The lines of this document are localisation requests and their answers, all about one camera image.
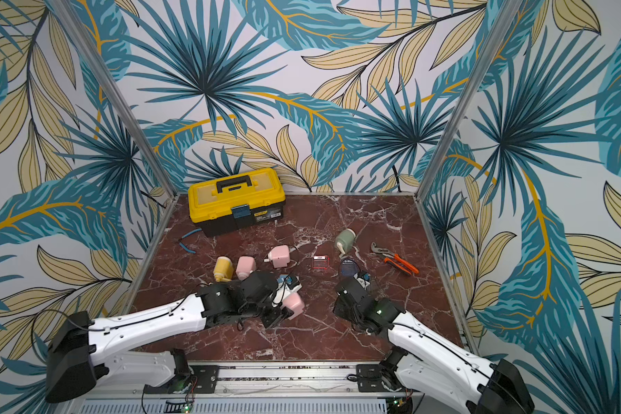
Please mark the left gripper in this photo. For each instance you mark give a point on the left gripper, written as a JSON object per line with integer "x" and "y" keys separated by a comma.
{"x": 278, "y": 316}

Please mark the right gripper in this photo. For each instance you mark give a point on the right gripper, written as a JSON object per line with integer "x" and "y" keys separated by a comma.
{"x": 347, "y": 290}

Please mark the blue transparent tray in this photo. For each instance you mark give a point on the blue transparent tray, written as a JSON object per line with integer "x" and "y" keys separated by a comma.
{"x": 349, "y": 268}

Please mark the yellow pencil sharpener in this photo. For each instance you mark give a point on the yellow pencil sharpener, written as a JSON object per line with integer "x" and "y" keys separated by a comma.
{"x": 224, "y": 269}

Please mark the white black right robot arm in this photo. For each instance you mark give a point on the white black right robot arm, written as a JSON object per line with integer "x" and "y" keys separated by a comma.
{"x": 423, "y": 361}

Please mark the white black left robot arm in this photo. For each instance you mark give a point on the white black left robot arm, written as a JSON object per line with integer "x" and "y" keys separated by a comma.
{"x": 87, "y": 352}

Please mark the green pencil sharpener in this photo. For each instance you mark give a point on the green pencil sharpener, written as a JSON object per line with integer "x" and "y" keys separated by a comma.
{"x": 344, "y": 242}

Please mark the pink transparent tray back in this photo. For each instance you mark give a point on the pink transparent tray back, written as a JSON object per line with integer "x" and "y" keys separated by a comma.
{"x": 320, "y": 262}

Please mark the yellow black toolbox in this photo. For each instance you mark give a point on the yellow black toolbox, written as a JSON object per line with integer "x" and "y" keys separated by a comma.
{"x": 237, "y": 202}

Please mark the orange handled pliers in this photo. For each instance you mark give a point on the orange handled pliers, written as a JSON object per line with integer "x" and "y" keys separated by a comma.
{"x": 394, "y": 260}

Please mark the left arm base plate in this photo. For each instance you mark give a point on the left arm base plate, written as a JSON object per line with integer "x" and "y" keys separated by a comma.
{"x": 193, "y": 379}

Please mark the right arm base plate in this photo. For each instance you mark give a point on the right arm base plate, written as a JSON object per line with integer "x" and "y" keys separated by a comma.
{"x": 373, "y": 378}

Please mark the aluminium front rail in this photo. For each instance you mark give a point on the aluminium front rail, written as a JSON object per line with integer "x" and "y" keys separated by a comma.
{"x": 262, "y": 387}

